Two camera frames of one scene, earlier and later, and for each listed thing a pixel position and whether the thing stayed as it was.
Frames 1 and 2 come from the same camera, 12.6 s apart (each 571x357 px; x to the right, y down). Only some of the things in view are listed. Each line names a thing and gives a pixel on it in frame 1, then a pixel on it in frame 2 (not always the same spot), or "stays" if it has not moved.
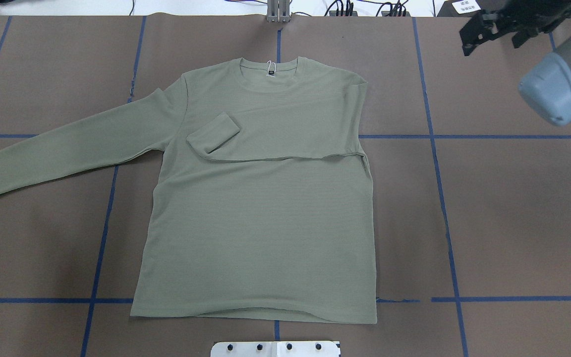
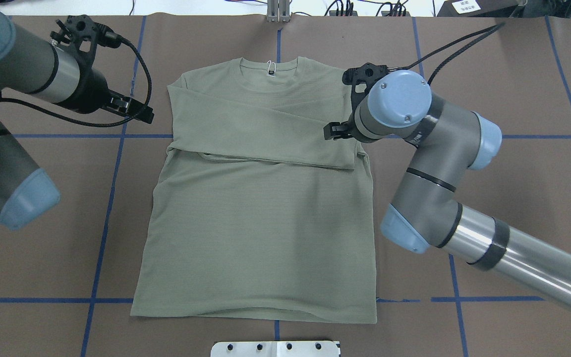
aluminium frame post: x=278 y=11 stays
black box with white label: x=465 y=8 stays
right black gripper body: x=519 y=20 to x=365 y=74
